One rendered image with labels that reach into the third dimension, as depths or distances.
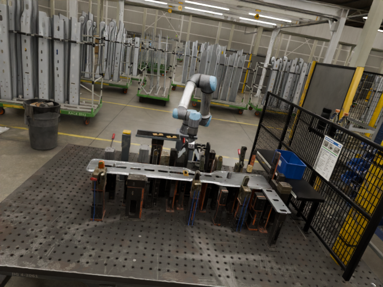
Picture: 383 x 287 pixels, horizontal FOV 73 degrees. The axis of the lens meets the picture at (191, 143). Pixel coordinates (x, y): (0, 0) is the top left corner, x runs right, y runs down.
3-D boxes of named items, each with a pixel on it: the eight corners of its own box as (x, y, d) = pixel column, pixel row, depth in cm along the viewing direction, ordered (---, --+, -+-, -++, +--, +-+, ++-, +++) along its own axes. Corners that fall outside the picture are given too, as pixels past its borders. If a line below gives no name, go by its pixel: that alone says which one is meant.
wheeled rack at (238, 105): (190, 106, 859) (199, 51, 797) (190, 100, 953) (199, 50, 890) (245, 115, 866) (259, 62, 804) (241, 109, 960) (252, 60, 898)
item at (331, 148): (328, 183, 186) (344, 144, 175) (311, 168, 207) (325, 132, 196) (330, 183, 186) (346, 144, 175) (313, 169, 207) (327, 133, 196)
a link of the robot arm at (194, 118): (202, 112, 187) (200, 114, 179) (199, 127, 190) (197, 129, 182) (191, 110, 188) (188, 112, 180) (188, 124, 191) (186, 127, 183)
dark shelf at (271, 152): (296, 200, 184) (298, 197, 183) (255, 150, 267) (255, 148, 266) (324, 203, 188) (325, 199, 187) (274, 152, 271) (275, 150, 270)
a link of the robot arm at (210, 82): (196, 118, 256) (201, 70, 215) (211, 122, 254) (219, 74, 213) (193, 126, 248) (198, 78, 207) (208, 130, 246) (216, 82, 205)
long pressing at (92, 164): (82, 173, 173) (83, 171, 173) (91, 159, 194) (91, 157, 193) (273, 191, 195) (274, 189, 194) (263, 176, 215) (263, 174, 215)
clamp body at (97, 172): (87, 222, 172) (88, 175, 159) (93, 209, 185) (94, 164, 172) (104, 223, 173) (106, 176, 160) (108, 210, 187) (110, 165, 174)
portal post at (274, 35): (258, 98, 1264) (277, 27, 1148) (253, 95, 1348) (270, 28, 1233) (265, 99, 1267) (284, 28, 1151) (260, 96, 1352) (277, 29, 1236)
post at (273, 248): (269, 251, 175) (281, 216, 164) (263, 239, 185) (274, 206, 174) (277, 251, 176) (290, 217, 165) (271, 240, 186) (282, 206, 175)
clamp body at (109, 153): (100, 192, 206) (102, 151, 193) (103, 184, 216) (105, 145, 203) (112, 193, 207) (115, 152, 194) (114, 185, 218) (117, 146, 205)
